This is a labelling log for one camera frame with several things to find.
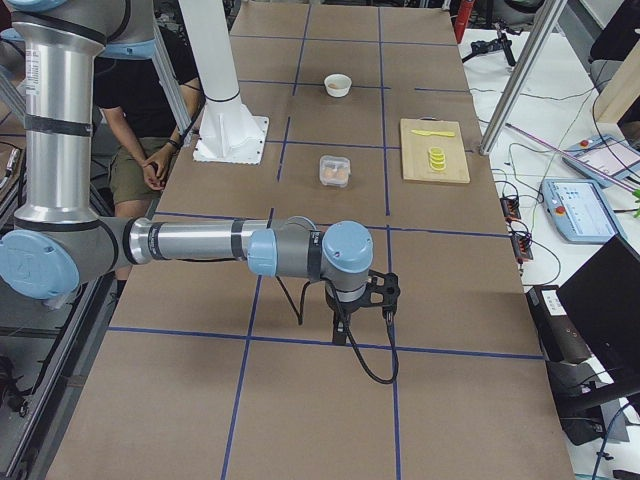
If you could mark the yellow plastic knife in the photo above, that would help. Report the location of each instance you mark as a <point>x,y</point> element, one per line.
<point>446,134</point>

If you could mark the orange electronics board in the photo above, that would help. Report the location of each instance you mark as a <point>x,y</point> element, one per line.
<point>510,208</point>
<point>521,245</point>

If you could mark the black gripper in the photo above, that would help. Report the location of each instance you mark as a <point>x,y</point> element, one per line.
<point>338,308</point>

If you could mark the yellow lemon slice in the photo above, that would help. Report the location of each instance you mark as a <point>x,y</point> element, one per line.
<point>437,159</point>

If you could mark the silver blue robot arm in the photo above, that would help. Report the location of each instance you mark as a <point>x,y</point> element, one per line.
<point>59,242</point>

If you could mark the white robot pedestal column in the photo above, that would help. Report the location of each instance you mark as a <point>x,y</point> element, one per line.
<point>228,132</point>

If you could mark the near blue teach pendant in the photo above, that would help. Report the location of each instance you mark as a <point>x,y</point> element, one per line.
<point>580,211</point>

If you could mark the black camera tripod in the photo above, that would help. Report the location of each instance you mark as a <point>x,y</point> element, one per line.
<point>500,44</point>

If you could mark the black monitor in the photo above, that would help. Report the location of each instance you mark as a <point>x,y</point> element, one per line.
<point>588,328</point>

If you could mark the white round bowl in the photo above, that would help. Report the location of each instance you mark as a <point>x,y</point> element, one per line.
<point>337,85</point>

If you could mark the blue teach pendant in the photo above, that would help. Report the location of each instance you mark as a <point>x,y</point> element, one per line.
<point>606,154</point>
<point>580,211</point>

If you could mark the far blue teach pendant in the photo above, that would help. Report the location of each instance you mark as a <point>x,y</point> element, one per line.
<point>606,154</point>

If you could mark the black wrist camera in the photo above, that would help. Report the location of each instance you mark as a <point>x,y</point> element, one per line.
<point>384,291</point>

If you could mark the aluminium frame post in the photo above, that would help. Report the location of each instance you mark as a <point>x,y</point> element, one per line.
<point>536,39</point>

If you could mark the red cylinder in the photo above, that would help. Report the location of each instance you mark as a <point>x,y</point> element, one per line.
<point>462,18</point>

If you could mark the clear plastic egg box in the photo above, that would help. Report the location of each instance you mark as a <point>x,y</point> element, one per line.
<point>334,171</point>

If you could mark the seated person in black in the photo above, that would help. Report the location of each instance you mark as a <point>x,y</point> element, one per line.
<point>131,98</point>

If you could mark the wooden cutting board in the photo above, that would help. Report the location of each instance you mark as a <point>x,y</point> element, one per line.
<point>414,152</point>

